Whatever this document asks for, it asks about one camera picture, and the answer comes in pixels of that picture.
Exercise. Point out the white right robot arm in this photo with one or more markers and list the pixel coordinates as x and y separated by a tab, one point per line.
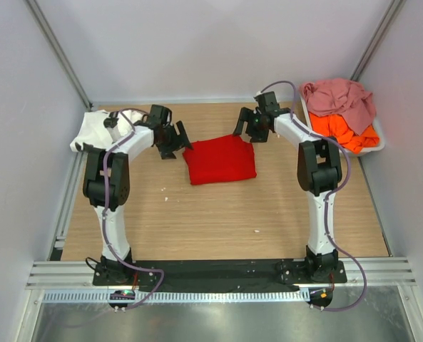
319	173

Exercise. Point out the slotted grey cable duct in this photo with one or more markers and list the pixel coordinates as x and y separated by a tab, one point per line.
112	296

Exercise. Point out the aluminium frame post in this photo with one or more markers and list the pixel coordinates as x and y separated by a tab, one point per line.
383	27
55	46

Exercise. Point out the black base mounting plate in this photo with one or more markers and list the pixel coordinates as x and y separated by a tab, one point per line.
216	276

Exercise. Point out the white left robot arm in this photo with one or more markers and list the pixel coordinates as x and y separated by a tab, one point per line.
106	182

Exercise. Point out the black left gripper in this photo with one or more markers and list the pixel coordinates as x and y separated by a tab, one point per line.
180	140

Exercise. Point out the red t shirt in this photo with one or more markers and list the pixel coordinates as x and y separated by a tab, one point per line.
225	159

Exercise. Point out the orange t shirt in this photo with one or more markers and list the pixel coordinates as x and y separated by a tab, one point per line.
336	126

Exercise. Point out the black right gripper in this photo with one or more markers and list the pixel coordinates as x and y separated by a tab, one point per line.
247	115

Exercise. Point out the pink t shirt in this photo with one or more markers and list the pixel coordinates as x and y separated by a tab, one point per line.
343	97

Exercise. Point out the aluminium left frame post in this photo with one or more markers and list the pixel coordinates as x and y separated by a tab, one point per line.
55	46

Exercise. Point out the folded white printed t shirt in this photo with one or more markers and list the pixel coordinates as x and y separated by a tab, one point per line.
101	129

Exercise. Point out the aluminium right frame post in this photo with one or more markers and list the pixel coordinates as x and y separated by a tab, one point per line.
383	27

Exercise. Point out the white plastic tray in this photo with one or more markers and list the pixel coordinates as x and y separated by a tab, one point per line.
376	126

